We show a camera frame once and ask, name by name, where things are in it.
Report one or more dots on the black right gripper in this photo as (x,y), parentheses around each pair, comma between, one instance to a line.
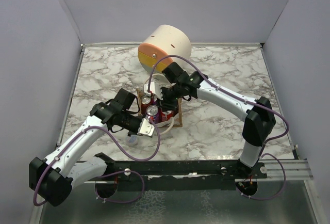
(166,106)

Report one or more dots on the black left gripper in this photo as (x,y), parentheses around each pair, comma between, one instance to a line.
(130,133)

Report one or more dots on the brown canvas bag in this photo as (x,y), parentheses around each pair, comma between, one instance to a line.
(173,122)

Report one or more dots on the purple soda can front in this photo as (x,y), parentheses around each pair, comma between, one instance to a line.
(152,113)

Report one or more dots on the red soda can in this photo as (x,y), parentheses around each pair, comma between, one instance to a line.
(146,101)
(165,115)

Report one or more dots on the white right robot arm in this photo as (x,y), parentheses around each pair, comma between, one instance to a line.
(258,121)

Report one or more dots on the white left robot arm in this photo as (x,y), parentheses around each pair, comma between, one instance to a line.
(54,177)

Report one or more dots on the small clear plastic cup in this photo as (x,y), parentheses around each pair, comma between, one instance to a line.
(131,140)

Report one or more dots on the cream cylindrical drawer cabinet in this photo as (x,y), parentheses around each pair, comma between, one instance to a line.
(164,40)

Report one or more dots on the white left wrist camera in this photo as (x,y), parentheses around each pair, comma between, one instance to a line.
(146,128)

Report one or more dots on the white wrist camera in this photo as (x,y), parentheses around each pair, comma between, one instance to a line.
(152,88)
(146,128)

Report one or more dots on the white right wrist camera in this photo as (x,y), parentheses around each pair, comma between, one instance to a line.
(152,88)

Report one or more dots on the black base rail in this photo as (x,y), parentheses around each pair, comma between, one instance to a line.
(180,175)

